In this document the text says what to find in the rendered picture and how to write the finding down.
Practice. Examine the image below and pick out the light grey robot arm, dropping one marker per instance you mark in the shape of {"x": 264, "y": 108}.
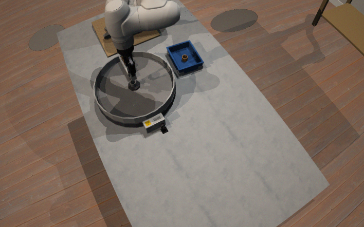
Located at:
{"x": 123, "y": 20}

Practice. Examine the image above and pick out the blue crate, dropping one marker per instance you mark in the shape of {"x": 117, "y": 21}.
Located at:
{"x": 194, "y": 61}

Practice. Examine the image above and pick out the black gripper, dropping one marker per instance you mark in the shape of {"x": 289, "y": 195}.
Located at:
{"x": 130, "y": 64}

